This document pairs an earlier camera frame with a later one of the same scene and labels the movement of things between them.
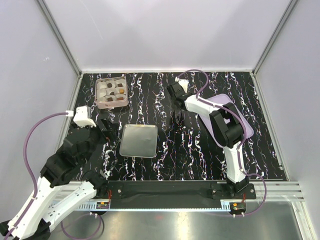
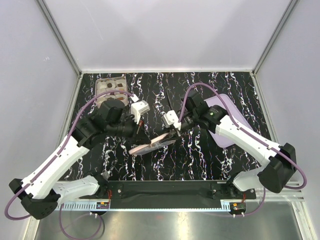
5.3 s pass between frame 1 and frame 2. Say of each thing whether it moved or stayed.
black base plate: stayed
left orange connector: stayed
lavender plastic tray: stayed
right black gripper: moved
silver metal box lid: moved
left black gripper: moved
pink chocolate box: stayed
